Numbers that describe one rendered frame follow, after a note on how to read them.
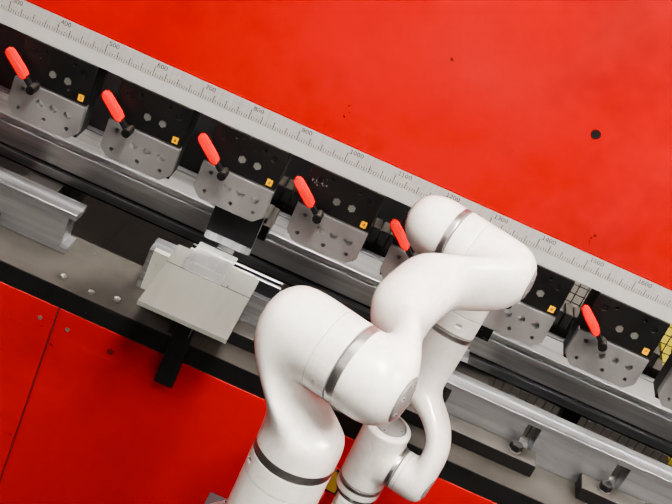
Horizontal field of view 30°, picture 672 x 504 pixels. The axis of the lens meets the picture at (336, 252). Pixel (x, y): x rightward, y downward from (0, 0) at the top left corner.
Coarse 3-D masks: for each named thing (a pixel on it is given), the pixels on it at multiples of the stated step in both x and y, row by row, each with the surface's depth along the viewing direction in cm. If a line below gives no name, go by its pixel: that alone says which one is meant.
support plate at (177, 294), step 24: (168, 264) 246; (168, 288) 238; (192, 288) 242; (216, 288) 245; (240, 288) 249; (168, 312) 231; (192, 312) 234; (216, 312) 238; (240, 312) 241; (216, 336) 231
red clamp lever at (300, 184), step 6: (294, 180) 238; (300, 180) 238; (300, 186) 238; (306, 186) 239; (300, 192) 238; (306, 192) 238; (306, 198) 239; (312, 198) 239; (306, 204) 239; (312, 204) 239; (312, 210) 240; (318, 210) 242; (318, 216) 239; (318, 222) 240
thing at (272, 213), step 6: (270, 204) 278; (270, 210) 276; (276, 210) 280; (270, 216) 276; (276, 216) 277; (264, 222) 272; (270, 222) 273; (264, 228) 272; (270, 228) 274; (258, 234) 272; (264, 234) 272; (264, 240) 273; (222, 246) 260; (228, 252) 258
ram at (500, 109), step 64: (64, 0) 235; (128, 0) 233; (192, 0) 231; (256, 0) 229; (320, 0) 227; (384, 0) 225; (448, 0) 223; (512, 0) 221; (576, 0) 219; (640, 0) 217; (192, 64) 236; (256, 64) 234; (320, 64) 232; (384, 64) 230; (448, 64) 228; (512, 64) 226; (576, 64) 224; (640, 64) 222; (256, 128) 239; (320, 128) 237; (384, 128) 235; (448, 128) 232; (512, 128) 230; (576, 128) 228; (640, 128) 226; (384, 192) 240; (512, 192) 235; (576, 192) 233; (640, 192) 231; (640, 256) 236
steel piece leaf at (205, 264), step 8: (200, 248) 256; (192, 256) 252; (200, 256) 253; (208, 256) 254; (216, 256) 256; (184, 264) 247; (192, 264) 246; (200, 264) 250; (208, 264) 252; (216, 264) 253; (224, 264) 254; (232, 264) 255; (200, 272) 247; (208, 272) 246; (216, 272) 246; (224, 272) 251; (216, 280) 247
